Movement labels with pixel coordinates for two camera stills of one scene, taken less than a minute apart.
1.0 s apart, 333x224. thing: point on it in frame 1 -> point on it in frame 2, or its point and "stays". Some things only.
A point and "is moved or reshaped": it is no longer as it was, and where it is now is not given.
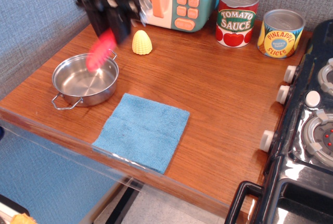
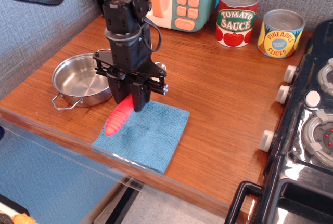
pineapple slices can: (280, 33) stays
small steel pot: (77, 84) stays
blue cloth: (143, 132) stays
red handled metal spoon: (106, 45) is moved or reshaped
